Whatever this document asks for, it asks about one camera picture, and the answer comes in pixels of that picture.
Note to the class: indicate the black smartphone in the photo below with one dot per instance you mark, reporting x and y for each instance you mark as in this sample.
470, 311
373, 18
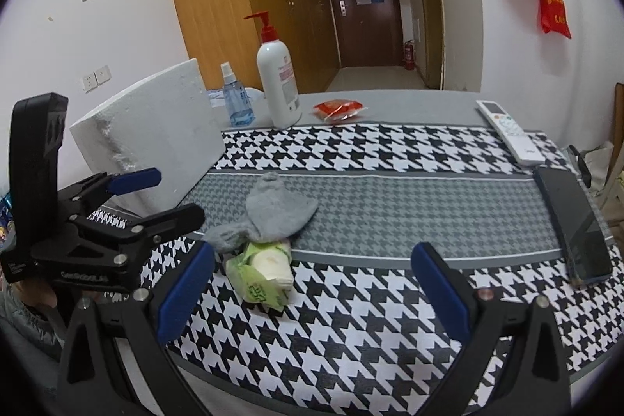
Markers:
575, 226

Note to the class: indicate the white red pump bottle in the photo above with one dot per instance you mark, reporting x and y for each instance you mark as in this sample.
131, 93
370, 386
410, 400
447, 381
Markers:
278, 79

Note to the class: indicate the white plastic bag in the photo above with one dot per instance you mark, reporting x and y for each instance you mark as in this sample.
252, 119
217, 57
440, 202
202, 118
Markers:
602, 167

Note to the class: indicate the wooden wardrobe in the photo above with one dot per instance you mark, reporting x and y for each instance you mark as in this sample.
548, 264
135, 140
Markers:
209, 6

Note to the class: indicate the person's left hand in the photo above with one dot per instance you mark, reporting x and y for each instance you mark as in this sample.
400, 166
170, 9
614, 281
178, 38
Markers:
39, 295

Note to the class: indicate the dark brown entrance door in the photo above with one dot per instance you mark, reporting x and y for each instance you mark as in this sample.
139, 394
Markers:
370, 31

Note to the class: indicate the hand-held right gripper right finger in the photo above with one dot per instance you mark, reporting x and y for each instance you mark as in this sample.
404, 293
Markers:
438, 294

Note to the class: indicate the grey sock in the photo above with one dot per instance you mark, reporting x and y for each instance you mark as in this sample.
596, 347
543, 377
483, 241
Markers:
278, 206

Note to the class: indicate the green tissue pack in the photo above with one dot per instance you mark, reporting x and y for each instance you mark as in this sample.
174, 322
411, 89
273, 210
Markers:
253, 284

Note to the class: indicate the white foam box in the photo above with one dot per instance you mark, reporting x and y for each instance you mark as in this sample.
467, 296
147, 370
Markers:
156, 123

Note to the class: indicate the red snack packet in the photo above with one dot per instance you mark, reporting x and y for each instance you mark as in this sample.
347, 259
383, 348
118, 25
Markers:
339, 109

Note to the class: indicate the houndstooth tablecloth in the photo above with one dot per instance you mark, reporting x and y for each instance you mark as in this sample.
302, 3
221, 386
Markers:
390, 201

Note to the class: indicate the red fire extinguisher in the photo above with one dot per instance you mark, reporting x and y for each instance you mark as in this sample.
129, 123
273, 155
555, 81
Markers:
409, 55

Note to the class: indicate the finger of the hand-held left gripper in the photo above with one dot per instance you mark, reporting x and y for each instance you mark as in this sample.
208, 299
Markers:
165, 221
134, 179

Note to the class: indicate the blue spray bottle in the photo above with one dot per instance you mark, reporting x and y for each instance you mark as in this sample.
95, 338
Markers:
238, 104

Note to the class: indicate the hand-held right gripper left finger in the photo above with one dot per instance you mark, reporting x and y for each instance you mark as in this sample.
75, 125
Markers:
187, 294

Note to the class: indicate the white remote control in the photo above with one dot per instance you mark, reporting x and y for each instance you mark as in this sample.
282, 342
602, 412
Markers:
512, 133

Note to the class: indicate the white wall socket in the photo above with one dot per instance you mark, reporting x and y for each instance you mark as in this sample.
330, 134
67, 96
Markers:
89, 82

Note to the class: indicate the colourful printed cloth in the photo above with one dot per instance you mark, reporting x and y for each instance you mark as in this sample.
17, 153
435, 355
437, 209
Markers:
6, 221

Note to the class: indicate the person's left forearm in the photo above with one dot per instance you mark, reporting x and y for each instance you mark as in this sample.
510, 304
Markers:
24, 328

